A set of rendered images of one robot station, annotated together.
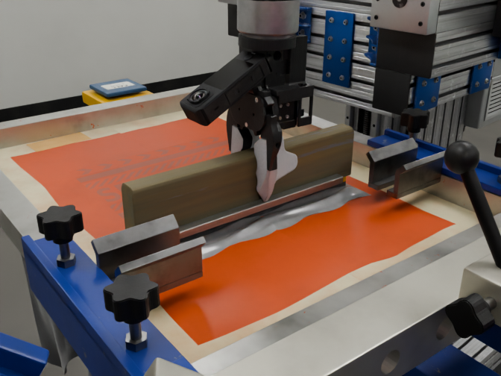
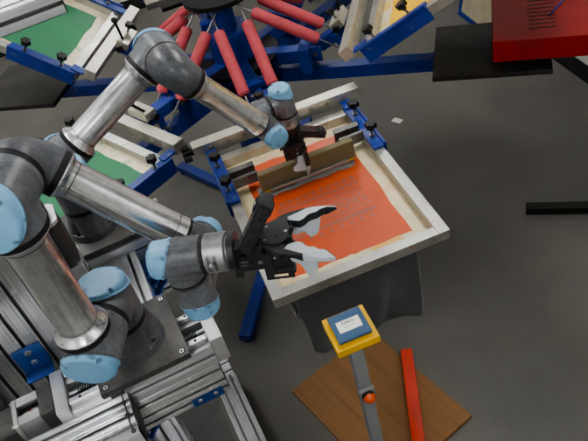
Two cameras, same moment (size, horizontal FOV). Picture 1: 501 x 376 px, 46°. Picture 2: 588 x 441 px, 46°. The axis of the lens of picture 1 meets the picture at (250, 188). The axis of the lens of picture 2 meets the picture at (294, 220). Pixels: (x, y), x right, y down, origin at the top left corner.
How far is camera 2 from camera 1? 2.86 m
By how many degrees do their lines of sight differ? 108
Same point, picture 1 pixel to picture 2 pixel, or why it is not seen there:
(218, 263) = not seen: hidden behind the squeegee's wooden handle
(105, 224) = (363, 177)
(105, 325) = (361, 118)
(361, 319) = (308, 102)
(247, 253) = not seen: hidden behind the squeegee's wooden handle
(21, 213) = (390, 163)
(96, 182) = (367, 204)
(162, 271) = (346, 131)
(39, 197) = (391, 195)
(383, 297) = (300, 107)
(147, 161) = (341, 220)
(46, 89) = not seen: outside the picture
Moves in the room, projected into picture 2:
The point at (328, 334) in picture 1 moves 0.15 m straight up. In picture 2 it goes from (317, 100) to (309, 66)
